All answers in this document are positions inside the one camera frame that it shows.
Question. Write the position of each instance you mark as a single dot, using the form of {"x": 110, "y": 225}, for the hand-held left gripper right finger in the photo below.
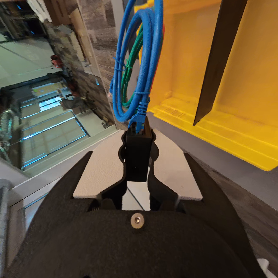
{"x": 176, "y": 171}

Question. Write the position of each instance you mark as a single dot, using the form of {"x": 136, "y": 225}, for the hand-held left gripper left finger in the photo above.
{"x": 102, "y": 171}

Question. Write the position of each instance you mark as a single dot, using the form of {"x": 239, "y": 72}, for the black ethernet switch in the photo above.
{"x": 138, "y": 156}

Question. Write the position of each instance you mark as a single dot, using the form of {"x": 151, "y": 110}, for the yellow plastic bin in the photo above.
{"x": 249, "y": 76}

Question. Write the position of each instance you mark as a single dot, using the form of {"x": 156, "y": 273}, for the black bin divider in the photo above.
{"x": 217, "y": 65}

